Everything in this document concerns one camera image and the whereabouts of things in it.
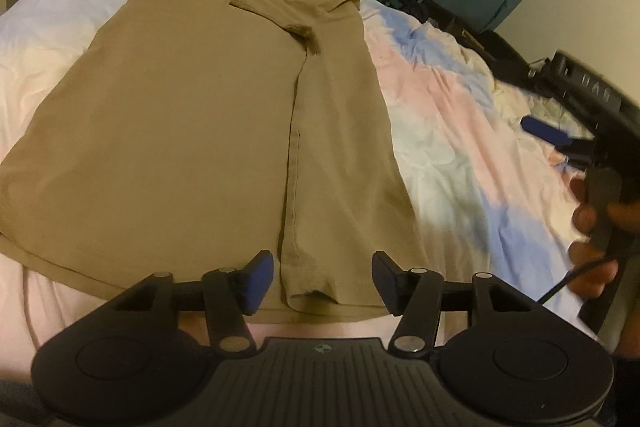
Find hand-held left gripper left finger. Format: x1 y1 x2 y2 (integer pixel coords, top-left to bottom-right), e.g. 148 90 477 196
109 249 275 353

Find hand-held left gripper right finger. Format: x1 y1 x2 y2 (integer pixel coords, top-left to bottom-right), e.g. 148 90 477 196
371 250 534 354

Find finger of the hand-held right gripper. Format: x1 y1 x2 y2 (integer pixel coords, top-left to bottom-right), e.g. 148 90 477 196
519 115 597 164

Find tan t-shirt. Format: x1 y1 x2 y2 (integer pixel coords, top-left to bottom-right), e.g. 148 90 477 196
0 0 432 314

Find person's right hand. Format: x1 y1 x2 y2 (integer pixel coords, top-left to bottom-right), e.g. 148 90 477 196
568 176 622 299

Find pastel tie-dye blanket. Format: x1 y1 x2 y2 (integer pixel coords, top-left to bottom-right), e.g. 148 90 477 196
0 0 608 388

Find black cable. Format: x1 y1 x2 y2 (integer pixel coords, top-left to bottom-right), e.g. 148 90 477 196
541 260 619 303

